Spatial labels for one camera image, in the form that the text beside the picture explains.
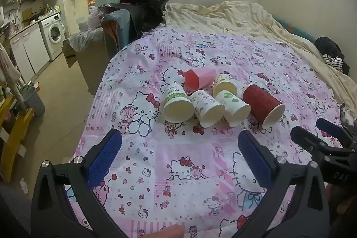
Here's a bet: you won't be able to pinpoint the black bag pile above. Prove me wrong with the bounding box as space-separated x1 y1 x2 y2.
116 0 178 38

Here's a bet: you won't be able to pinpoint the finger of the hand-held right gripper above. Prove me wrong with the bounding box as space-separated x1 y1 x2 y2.
290 126 331 157
316 118 354 149

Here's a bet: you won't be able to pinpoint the blue jacket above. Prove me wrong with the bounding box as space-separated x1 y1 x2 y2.
101 7 132 58

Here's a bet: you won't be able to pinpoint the striped garment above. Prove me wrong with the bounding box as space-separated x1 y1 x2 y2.
323 54 344 72

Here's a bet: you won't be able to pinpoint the person's left hand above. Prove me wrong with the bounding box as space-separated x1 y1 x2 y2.
151 225 185 238

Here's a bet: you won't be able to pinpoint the blue mattress edge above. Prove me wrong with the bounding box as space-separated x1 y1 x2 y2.
273 14 318 44

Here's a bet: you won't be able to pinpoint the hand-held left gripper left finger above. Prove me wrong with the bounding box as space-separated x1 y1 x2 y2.
30 129 131 238

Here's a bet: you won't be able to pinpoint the dark clothing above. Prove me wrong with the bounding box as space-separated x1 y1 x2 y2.
315 36 351 75

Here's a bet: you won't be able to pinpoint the red ribbed paper cup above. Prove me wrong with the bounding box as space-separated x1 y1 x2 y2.
242 84 286 129

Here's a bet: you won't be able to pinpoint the white paper scrap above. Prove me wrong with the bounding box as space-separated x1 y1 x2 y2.
19 178 29 195

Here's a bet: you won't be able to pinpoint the white cup green leaf pattern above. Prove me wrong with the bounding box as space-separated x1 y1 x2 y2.
213 72 238 97

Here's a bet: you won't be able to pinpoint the pink hanging garment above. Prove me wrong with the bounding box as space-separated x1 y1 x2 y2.
0 42 22 86

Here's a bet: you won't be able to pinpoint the white washing machine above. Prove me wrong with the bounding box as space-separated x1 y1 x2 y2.
38 12 66 62

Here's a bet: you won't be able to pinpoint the pink cartoon printed blanket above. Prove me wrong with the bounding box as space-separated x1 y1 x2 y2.
64 23 348 238

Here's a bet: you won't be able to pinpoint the white cup green label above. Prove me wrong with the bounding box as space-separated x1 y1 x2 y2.
162 85 195 124

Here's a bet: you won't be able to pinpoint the grey trash bin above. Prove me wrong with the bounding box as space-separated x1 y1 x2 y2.
22 85 46 118

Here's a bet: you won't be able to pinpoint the pink faceted cup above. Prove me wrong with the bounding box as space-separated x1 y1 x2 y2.
184 68 218 91

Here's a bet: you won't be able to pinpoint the white cup green dots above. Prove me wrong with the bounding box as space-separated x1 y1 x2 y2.
216 90 252 128

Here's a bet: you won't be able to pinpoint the white kitchen cabinet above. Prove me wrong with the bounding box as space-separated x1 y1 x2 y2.
9 23 51 83

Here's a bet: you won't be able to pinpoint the white cup cartoon print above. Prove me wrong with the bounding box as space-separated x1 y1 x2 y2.
190 90 226 128

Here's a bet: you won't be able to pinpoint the cardboard box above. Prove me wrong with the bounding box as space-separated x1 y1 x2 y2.
62 38 78 69

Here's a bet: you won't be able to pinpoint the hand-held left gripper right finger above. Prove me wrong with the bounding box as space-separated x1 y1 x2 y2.
238 130 331 238

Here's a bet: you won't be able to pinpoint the cream duvet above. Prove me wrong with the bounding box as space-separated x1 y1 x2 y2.
164 1 357 127

